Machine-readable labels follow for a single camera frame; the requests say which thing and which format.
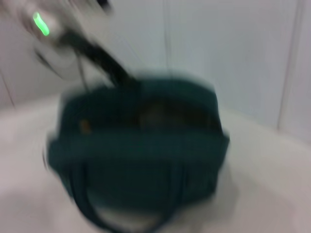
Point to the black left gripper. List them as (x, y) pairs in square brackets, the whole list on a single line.
[(102, 60)]

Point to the dark teal fabric lunch bag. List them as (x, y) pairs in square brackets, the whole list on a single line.
[(136, 165)]

